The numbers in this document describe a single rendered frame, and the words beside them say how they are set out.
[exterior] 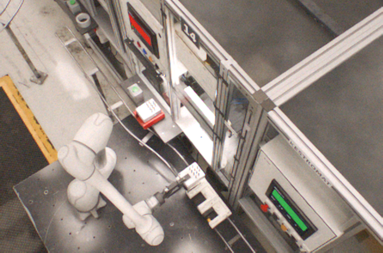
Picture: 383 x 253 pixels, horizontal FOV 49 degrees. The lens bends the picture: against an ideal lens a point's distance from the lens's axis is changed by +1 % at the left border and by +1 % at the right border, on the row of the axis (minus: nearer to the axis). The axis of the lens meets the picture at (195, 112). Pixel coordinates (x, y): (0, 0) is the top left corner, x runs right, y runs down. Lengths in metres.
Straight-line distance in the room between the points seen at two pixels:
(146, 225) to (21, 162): 1.80
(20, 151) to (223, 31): 2.57
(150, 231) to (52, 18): 2.83
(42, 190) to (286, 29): 1.90
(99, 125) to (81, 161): 0.19
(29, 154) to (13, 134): 0.25
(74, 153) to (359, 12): 1.36
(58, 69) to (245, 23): 2.73
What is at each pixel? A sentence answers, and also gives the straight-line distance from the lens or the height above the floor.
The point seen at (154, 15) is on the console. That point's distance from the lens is 1.95.
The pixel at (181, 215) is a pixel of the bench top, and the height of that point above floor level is 0.68.
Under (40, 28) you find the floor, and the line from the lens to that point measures 4.49.
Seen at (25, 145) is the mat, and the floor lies 0.01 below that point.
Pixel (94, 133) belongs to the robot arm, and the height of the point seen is 1.50.
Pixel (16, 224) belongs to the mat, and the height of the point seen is 0.01.
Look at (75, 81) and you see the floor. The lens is 4.02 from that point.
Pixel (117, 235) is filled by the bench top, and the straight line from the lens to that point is 2.71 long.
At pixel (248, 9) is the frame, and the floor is 2.01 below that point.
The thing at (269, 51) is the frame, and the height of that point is 2.01.
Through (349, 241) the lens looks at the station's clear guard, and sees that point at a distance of 1.66.
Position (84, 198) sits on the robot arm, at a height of 0.92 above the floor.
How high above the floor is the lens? 3.30
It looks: 63 degrees down
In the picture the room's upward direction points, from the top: straight up
